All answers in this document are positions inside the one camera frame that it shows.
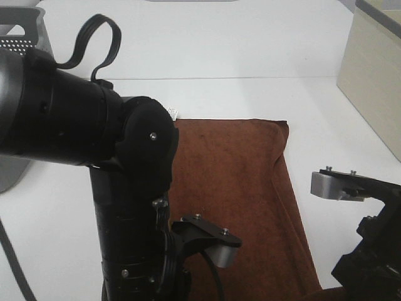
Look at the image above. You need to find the beige storage box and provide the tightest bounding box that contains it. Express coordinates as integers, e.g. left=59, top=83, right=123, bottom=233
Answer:
left=337, top=1, right=400, bottom=159

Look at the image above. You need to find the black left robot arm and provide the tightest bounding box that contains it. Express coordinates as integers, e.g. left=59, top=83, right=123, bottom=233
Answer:
left=1, top=49, right=191, bottom=300

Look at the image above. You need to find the white towel label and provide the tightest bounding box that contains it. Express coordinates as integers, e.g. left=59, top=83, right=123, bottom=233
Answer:
left=167, top=107, right=179, bottom=122

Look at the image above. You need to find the grey perforated plastic basket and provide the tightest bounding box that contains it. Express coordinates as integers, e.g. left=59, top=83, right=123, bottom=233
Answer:
left=1, top=5, right=53, bottom=193

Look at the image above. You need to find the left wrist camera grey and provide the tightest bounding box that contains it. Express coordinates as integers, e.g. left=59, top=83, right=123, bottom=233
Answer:
left=170, top=213, right=244, bottom=269

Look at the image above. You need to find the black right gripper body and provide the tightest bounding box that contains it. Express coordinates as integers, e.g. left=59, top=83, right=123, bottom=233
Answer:
left=331, top=189, right=400, bottom=300

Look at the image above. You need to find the brown towel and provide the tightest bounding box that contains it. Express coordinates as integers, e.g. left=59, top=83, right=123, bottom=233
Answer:
left=169, top=119, right=346, bottom=300

